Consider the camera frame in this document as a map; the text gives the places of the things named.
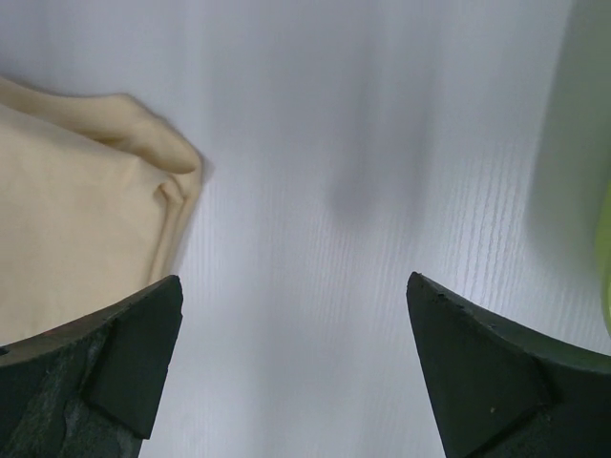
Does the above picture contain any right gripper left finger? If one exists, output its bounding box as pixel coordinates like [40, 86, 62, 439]
[1, 275, 183, 457]

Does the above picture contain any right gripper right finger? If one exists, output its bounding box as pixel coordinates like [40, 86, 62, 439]
[407, 273, 610, 457]

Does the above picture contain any beige t shirt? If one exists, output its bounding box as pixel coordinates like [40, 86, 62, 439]
[1, 80, 203, 344]

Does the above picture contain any green plastic bin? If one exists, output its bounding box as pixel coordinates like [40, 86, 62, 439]
[595, 185, 611, 332]

